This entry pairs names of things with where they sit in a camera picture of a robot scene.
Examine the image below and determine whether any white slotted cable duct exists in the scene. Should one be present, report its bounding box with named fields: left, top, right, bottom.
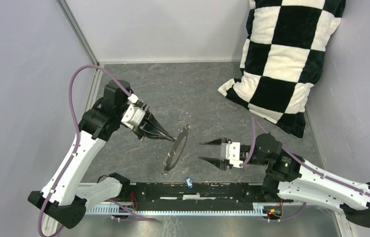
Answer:
left=61, top=204, right=266, bottom=217

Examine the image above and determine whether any blue plastic key tag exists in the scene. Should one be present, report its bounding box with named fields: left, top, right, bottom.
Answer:
left=185, top=177, right=193, bottom=189

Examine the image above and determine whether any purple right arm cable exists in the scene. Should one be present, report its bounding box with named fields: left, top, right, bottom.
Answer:
left=240, top=117, right=370, bottom=223

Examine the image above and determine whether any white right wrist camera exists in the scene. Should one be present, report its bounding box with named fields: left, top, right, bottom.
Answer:
left=220, top=142, right=243, bottom=168

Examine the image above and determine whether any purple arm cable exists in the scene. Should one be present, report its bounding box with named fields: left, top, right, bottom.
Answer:
left=37, top=65, right=158, bottom=237
left=240, top=117, right=370, bottom=223

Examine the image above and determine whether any aluminium frame rail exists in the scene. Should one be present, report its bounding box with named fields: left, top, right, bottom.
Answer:
left=56, top=0, right=103, bottom=114

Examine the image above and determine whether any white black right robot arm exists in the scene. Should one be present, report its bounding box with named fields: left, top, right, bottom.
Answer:
left=203, top=133, right=370, bottom=228

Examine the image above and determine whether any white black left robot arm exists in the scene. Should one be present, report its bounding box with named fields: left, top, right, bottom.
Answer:
left=28, top=80, right=176, bottom=229

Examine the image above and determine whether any black white checkered pillow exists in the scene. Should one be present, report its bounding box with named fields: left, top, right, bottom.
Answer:
left=218, top=0, right=346, bottom=138

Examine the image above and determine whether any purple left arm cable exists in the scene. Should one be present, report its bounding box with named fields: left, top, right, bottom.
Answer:
left=37, top=65, right=158, bottom=237

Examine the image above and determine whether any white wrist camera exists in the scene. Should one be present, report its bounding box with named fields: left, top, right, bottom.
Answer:
left=121, top=94, right=145, bottom=130
left=220, top=142, right=243, bottom=168

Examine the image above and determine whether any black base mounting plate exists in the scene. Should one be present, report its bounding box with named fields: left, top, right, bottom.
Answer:
left=112, top=182, right=282, bottom=211

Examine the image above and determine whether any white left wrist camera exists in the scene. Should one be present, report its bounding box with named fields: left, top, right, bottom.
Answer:
left=121, top=94, right=145, bottom=130

